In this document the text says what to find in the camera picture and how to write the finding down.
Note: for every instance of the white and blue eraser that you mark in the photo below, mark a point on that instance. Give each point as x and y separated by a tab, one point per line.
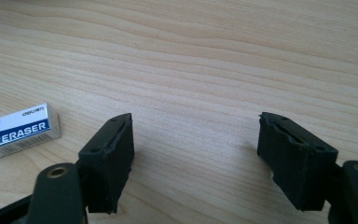
15	130

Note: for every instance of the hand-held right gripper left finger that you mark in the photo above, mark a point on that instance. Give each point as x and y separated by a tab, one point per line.
107	161

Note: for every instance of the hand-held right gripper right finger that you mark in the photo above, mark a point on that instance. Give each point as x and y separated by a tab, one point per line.
295	161

